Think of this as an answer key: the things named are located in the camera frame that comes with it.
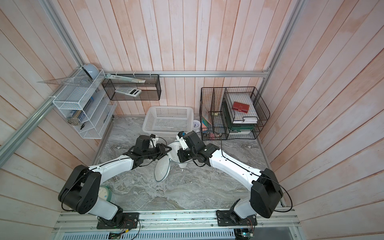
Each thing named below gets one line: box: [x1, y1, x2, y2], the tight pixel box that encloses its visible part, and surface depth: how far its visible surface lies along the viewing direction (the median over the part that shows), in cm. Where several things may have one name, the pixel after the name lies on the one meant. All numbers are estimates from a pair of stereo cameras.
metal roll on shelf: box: [67, 110, 83, 126], surface depth 78 cm
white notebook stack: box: [232, 116, 259, 124], surface depth 97 cm
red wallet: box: [232, 101, 250, 114], surface depth 96 cm
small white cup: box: [192, 119, 201, 134], surface depth 112 cm
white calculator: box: [115, 87, 143, 97], surface depth 100 cm
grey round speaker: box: [82, 63, 100, 80], surface depth 85 cm
